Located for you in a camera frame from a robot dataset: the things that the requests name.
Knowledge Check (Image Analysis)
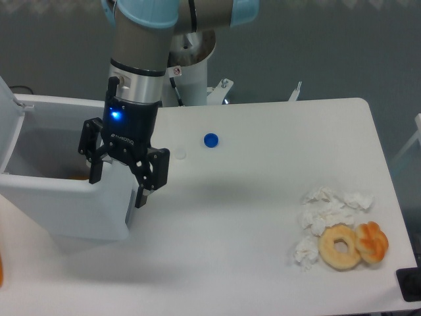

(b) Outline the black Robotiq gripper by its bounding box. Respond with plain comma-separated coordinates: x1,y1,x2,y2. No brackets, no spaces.
78,76,170,208

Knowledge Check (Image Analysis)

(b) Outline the white trash can lid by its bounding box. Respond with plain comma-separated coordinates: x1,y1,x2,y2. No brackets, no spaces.
0,78,34,173

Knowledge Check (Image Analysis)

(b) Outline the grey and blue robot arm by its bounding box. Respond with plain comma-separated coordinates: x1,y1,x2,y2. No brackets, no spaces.
78,1,260,208

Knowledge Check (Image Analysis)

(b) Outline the white bottle cap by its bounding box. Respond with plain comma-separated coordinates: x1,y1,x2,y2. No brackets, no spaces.
174,148,187,160

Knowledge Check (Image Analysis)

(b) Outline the white plastic trash can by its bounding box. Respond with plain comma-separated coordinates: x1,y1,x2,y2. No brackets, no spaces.
1,94,133,240

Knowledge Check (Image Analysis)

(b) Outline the blue bottle cap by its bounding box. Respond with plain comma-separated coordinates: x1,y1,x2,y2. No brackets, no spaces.
203,133,219,148

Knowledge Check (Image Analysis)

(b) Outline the orange object at left edge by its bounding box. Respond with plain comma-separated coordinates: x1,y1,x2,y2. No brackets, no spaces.
0,232,5,289

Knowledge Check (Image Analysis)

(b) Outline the crumpled white tissue middle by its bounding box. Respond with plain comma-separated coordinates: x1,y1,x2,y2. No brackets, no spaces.
299,201,355,236

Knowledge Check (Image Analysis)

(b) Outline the crumpled white tissue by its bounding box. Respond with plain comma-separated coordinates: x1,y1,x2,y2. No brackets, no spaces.
343,192,374,211
302,186,337,204
299,201,355,236
293,236,319,271

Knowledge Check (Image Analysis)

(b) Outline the crumpled white tissue top left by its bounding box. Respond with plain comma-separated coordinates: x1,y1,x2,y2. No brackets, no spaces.
302,186,337,204

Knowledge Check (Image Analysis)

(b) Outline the crumpled white tissue bottom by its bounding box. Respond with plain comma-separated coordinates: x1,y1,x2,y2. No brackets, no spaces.
293,236,319,271

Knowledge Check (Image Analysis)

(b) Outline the crumpled white tissue top right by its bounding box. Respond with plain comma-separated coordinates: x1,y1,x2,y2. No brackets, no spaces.
343,192,374,211

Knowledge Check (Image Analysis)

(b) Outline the orange twisted bread roll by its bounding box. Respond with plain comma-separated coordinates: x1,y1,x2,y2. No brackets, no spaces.
355,221,389,264

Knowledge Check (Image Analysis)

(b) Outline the black device at edge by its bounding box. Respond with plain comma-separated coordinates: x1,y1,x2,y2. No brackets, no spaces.
396,267,420,302

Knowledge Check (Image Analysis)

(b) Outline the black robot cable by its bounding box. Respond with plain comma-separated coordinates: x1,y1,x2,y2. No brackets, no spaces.
168,75,185,107

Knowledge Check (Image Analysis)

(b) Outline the white metal base frame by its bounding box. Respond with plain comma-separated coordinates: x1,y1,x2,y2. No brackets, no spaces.
207,78,302,105

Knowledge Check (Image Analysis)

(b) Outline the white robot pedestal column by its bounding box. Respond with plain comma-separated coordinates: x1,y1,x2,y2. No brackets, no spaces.
162,30,216,107

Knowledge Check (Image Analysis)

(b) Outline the ring doughnut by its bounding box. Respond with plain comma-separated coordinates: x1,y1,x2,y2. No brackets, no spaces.
318,224,361,271

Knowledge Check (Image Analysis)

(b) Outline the white frame at right edge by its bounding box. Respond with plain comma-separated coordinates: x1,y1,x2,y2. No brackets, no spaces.
390,113,420,177

